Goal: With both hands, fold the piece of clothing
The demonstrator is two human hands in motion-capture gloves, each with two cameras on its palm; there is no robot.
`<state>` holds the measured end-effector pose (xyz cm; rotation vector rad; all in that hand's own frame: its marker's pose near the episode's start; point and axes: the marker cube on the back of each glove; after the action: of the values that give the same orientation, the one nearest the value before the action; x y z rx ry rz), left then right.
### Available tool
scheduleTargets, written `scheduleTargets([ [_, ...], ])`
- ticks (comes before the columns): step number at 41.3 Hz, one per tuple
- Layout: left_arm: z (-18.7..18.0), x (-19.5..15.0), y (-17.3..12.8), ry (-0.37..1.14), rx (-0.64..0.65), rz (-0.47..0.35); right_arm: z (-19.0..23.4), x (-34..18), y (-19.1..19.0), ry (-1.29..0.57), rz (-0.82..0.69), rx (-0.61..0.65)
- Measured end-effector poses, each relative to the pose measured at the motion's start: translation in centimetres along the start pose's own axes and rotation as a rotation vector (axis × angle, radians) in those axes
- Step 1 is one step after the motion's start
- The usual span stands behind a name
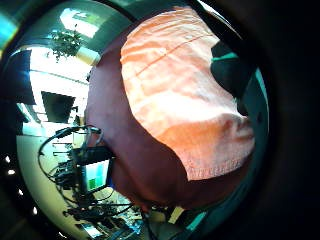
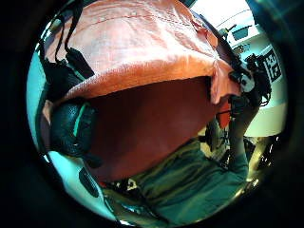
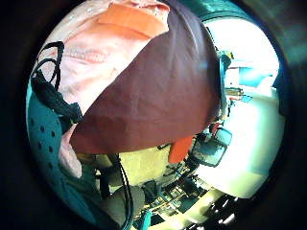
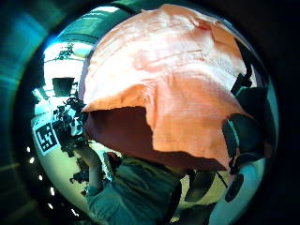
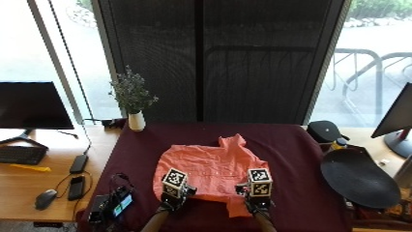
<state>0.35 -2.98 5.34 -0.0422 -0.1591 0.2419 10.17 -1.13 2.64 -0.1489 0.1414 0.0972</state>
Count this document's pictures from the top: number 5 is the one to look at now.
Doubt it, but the person's left hand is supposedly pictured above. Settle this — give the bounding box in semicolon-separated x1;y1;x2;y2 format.
159;185;199;213

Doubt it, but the person's right hand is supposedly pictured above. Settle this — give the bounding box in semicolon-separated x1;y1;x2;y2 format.
235;183;276;215

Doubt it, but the salmon pink shirt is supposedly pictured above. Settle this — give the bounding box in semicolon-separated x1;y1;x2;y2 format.
152;132;271;218

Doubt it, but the white marker cube left glove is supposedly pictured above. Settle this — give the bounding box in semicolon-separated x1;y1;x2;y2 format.
161;167;189;198

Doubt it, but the white marker cube glove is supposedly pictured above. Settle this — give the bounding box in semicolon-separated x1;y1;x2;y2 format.
161;167;189;198
247;167;275;198

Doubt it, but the white marker cube right glove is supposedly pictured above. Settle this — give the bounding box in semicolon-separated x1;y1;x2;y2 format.
247;167;275;198

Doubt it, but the dark maroon tablecloth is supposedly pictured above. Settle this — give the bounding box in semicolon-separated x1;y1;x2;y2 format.
76;122;355;232

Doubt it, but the black device with lit screen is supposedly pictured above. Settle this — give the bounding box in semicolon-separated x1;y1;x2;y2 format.
88;185;135;225

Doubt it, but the white ceramic vase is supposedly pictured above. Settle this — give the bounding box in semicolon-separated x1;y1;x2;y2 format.
128;110;147;132

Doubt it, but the black smartphone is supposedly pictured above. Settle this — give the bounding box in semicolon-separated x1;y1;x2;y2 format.
67;175;87;202

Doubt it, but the black power adapter brick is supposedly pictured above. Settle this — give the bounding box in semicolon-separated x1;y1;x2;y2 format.
68;154;91;175

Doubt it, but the bunch of small dried flowers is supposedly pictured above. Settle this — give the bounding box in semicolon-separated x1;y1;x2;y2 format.
107;65;160;115

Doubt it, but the dark grey computer mouse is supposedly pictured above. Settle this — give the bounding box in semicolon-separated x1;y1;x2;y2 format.
33;188;59;211

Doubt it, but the yellow flat strip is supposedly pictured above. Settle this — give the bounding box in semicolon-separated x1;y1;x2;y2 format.
9;163;53;173

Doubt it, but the dark mesh roller blind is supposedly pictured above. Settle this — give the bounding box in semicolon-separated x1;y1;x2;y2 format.
91;0;353;126

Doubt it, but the black keyboard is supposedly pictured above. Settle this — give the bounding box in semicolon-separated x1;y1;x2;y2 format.
0;145;49;166

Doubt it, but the black monitor with round base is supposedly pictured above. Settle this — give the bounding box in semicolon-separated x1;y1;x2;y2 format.
369;81;412;159

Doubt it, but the grey metal bike rack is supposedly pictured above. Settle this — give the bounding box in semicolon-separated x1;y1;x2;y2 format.
323;47;412;119

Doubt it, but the black computer monitor with legs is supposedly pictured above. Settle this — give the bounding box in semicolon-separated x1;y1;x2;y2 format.
0;80;76;150

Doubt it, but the black cable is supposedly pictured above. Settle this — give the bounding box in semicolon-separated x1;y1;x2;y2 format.
45;0;95;156

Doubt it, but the grey window frame post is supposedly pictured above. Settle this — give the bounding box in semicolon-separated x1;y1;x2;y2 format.
25;0;87;125

